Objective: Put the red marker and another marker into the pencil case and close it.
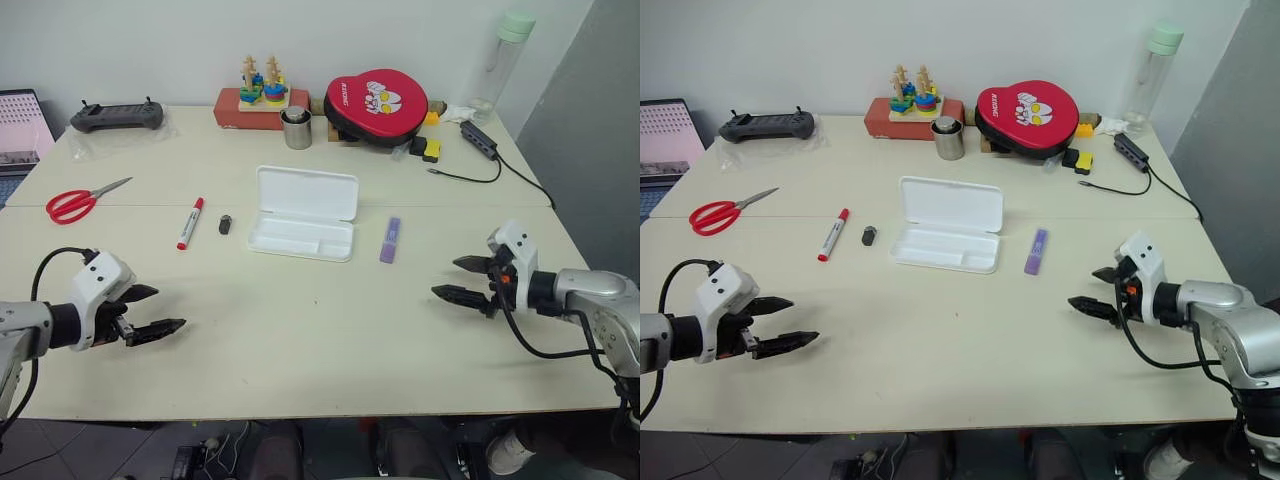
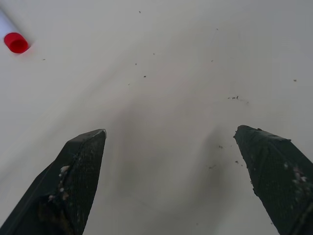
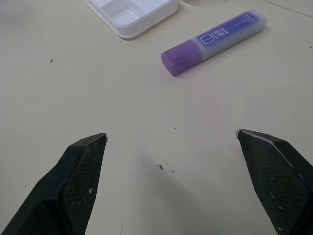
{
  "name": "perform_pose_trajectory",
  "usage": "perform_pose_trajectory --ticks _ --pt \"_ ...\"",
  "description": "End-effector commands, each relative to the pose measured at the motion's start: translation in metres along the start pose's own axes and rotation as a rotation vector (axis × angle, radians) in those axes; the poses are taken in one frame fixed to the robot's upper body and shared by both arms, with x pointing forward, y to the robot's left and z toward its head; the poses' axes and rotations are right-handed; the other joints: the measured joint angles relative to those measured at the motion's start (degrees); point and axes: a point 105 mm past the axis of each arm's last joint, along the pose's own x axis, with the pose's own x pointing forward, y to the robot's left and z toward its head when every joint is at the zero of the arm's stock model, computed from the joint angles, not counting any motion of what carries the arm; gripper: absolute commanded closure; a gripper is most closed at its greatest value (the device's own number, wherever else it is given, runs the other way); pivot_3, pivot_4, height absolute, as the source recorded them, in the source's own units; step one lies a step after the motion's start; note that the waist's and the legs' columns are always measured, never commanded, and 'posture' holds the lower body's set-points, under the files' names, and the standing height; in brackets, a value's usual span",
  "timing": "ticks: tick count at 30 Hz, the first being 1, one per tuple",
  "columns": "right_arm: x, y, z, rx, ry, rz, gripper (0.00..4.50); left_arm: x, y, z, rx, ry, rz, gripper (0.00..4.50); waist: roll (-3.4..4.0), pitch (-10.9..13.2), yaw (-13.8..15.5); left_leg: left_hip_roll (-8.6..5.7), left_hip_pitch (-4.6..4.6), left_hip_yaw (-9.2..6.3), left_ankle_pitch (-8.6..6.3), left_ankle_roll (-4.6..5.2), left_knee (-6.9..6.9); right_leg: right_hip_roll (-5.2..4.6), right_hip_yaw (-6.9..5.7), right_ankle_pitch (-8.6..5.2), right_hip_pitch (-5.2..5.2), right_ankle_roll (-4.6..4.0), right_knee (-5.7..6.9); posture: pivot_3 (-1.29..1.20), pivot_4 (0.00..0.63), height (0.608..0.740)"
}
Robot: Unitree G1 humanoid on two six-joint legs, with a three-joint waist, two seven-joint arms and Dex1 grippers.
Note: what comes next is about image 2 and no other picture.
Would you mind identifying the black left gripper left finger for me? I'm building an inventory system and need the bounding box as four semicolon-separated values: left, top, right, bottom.
0;128;107;235

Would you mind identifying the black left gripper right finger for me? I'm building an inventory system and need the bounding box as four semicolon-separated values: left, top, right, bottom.
233;124;313;235

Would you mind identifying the white marker with red cap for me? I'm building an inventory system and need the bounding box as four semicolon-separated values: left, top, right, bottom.
0;8;29;53

